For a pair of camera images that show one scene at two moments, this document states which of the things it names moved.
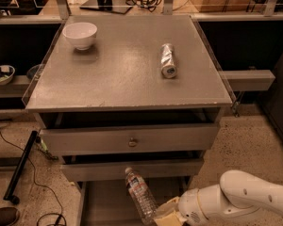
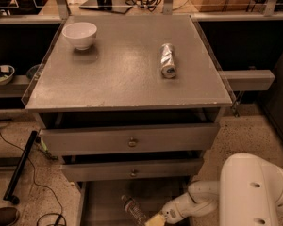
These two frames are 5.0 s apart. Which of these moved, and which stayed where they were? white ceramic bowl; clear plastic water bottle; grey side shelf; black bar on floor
Moved: clear plastic water bottle
Stayed: black bar on floor; white ceramic bowl; grey side shelf
